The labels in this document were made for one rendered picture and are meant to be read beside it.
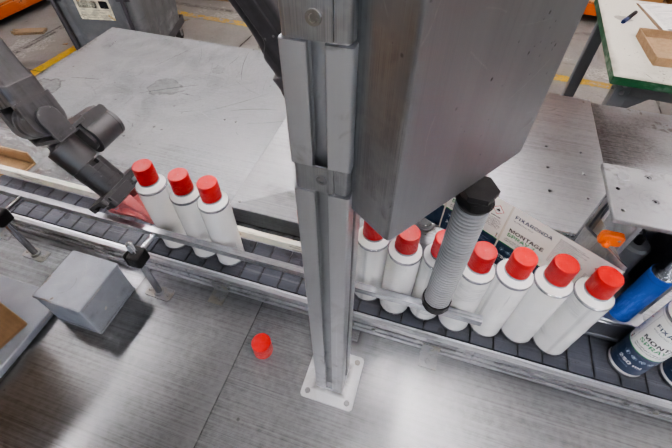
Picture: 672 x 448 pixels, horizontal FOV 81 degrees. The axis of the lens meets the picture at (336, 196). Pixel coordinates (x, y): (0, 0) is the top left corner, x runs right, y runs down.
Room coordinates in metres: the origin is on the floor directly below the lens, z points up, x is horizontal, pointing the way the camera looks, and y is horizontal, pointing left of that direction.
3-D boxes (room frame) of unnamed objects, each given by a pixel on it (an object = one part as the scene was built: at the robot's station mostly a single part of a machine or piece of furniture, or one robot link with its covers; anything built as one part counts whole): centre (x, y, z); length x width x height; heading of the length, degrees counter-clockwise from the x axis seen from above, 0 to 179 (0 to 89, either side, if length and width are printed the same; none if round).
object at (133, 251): (0.40, 0.34, 0.91); 0.07 x 0.03 x 0.16; 163
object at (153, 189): (0.48, 0.32, 0.98); 0.05 x 0.05 x 0.20
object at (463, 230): (0.23, -0.12, 1.18); 0.04 x 0.04 x 0.21
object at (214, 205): (0.44, 0.20, 0.98); 0.05 x 0.05 x 0.20
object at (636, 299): (0.29, -0.45, 0.98); 0.03 x 0.03 x 0.16
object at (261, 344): (0.27, 0.13, 0.85); 0.03 x 0.03 x 0.03
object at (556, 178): (0.77, -0.25, 0.86); 0.80 x 0.67 x 0.05; 73
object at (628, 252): (0.34, -0.43, 1.01); 0.14 x 0.13 x 0.26; 73
